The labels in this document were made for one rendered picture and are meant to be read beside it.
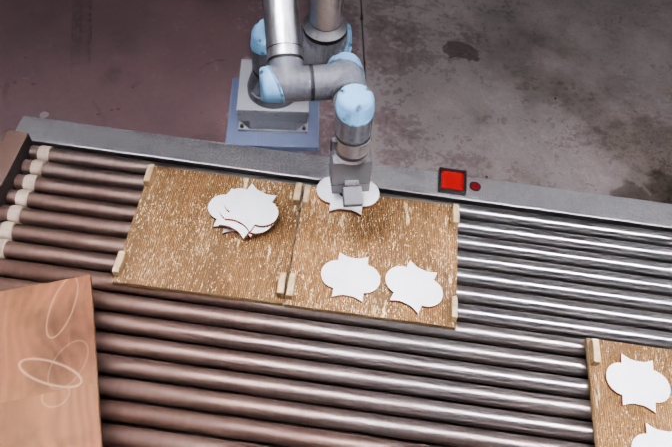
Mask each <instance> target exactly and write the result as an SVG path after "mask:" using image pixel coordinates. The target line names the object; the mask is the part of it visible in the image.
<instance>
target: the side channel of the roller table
mask: <svg viewBox="0 0 672 447"><path fill-rule="evenodd" d="M32 145H34V144H33V142H32V140H31V138H30V135H29V133H25V132H18V131H11V130H7V131H6V133H5V135H4V137H3V139H2V141H1V143H0V207H1V206H2V205H8V204H7V202H6V196H7V193H8V191H9V190H11V189H14V190H16V189H15V187H14V179H15V177H16V176H17V175H18V174H23V173H22V171H21V166H22V163H23V161H24V160H26V159H27V160H30V159H29V155H28V154H29V149H30V147H31V146H32Z"/></svg>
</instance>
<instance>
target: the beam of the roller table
mask: <svg viewBox="0 0 672 447"><path fill-rule="evenodd" d="M16 131H18V132H25V133H29V135H30V138H31V140H32V142H33V144H34V145H36V146H41V145H46V146H52V147H54V148H58V149H65V150H73V151H80V152H87V153H95V154H102V155H109V156H116V157H124V158H131V159H138V160H146V161H153V162H160V163H168V164H175V165H182V166H190V167H197V168H204V169H211V170H219V171H226V172H233V173H241V174H248V175H255V176H263V177H270V178H277V179H285V180H292V181H299V182H306V183H314V184H318V183H319V182H320V181H321V180H322V179H324V178H326V177H330V176H329V163H330V157H324V156H316V155H309V154H302V153H294V152H287V151H280V150H272V149H265V148H258V147H250V146H243V145H236V144H228V143H221V142H214V141H206V140H199V139H192V138H184V137H177V136H170V135H162V134H155V133H148V132H140V131H133V130H125V129H118V128H111V127H103V126H96V125H89V124H81V123H74V122H67V121H59V120H52V119H45V118H37V117H30V116H23V118H22V119H21V121H20V123H19V125H18V127H17V129H16ZM370 182H372V183H374V184H375V185H376V186H377V187H378V189H379V192H380V193H387V194H394V195H401V196H409V197H416V198H423V199H431V200H438V201H445V202H453V203H460V204H467V205H475V206H482V207H489V208H496V209H504V210H511V211H518V212H526V213H533V214H540V215H548V216H555V217H562V218H570V219H577V220H584V221H591V222H599V223H606V224H613V225H621V226H628V227H635V228H643V229H650V230H657V231H665V232H672V204H669V203H662V202H654V201H647V200H639V199H632V198H625V197H617V196H610V195H603V194H595V193H588V192H581V191H573V190H566V189H559V188H551V187H544V186H537V185H529V184H522V183H515V182H507V181H500V180H493V179H485V178H478V177H471V176H467V192H466V195H465V196H461V195H454V194H447V193H439V192H438V172H434V171H427V170H419V169H412V168H405V167H397V166H390V165H382V164H375V163H372V170H371V178H370ZM471 182H478V183H479V184H480V186H481V189H480V190H479V191H473V190H471V189H470V187H469V184H470V183H471Z"/></svg>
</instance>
